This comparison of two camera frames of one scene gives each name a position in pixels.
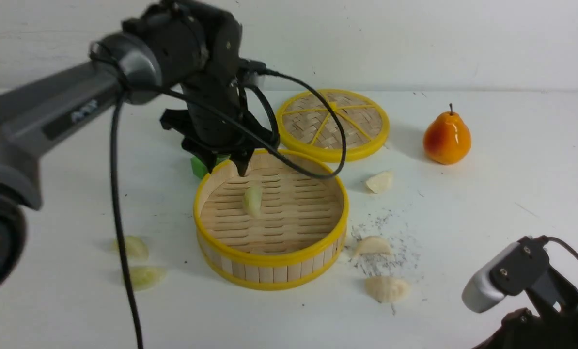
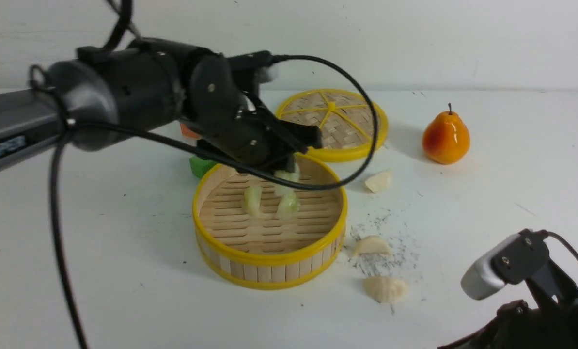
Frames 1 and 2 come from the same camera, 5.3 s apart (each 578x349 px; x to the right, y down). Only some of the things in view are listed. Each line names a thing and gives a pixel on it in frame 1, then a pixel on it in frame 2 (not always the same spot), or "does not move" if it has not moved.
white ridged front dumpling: x=387 y=290 does not move
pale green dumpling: x=253 y=199 does not move
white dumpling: x=372 y=244 does not move
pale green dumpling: x=136 y=249 -> x=289 y=205
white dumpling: x=381 y=182 does not move
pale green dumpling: x=146 y=278 -> x=293 y=176
